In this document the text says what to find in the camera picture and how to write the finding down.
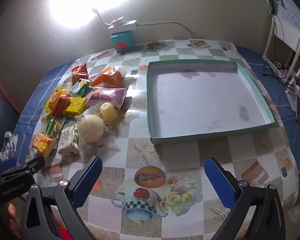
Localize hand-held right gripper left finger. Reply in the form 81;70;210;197
20;156;103;240

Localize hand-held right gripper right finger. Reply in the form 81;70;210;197
204;157;287;240

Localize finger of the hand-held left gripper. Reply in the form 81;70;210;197
14;156;46;178
0;157;17;175

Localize orange yellow snack packet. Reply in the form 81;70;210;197
31;131;55;158

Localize beige snack packet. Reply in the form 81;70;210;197
57;126;80;155

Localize round pastry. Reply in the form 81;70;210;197
75;114;120;160

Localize yellow pudding cup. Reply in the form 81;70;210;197
100;102;119;124

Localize teal cardboard box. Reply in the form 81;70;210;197
147;60;275;145

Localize purple snack packet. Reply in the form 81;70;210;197
87;87;127;110

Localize red snack bag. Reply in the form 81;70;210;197
71;62;89;79

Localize person's left hand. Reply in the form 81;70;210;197
7;201;25;234

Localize white blue plastic wrapper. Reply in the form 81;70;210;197
0;131;17;160

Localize checkered patterned tablecloth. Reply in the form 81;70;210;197
20;39;299;240

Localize dark chair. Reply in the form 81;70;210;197
0;80;20;153

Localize yellow packet with round logo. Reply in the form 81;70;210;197
44;89;65;113

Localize yellow rectangular snack packet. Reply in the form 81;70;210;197
65;97;87;115

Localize green white snack packet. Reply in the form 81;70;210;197
70;79;92;97

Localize orange snack bag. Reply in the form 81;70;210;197
91;66;124;88

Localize blue striped bedsheet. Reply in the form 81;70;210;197
14;45;300;205

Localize teal cube toy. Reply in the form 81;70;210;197
109;31;134;53

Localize white chair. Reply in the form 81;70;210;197
262;0;300;80

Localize black cable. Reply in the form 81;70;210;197
262;60;298;90

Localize white plug with cable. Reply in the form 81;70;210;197
91;8;115;27

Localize white power cable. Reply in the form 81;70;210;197
137;21;194;39

